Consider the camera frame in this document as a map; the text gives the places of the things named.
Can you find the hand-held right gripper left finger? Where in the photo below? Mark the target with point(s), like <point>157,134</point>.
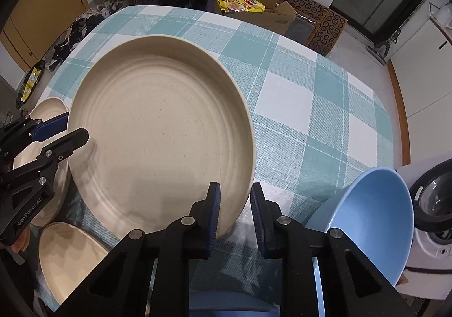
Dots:
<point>214,221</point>

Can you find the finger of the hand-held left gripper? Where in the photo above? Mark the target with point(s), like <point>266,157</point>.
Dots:
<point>67,144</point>
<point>53,125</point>

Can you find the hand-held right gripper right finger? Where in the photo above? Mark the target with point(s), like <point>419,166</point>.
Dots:
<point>257,221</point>

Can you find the beige ridged plate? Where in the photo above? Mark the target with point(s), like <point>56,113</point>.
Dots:
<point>67,260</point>
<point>159,126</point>
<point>49,107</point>

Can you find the light blue bowl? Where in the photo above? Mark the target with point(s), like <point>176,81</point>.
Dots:
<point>370,218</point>

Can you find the pile of scattered sneakers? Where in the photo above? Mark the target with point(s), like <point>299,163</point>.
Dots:
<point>76,29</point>

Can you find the teal checked tablecloth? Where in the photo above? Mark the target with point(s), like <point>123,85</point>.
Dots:
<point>300,108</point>

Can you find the wooden door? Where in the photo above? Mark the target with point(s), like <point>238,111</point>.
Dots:
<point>42,3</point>

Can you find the small open cardboard box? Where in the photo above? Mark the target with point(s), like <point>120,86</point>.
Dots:
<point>402,276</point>

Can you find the white washing machine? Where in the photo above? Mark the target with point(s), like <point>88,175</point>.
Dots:
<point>434,250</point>

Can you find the large open cardboard box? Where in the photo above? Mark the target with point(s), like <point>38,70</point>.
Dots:
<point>272,20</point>

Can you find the brown circle patterned mat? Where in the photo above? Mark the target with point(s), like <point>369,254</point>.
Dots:
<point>328,27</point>

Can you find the white kitchen base cabinets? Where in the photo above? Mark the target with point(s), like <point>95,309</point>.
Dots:
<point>423,91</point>

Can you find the floor mop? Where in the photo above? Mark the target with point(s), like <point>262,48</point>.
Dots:
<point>379,49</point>

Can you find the yellow snack packet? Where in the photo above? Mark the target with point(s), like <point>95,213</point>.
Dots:
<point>240,4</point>

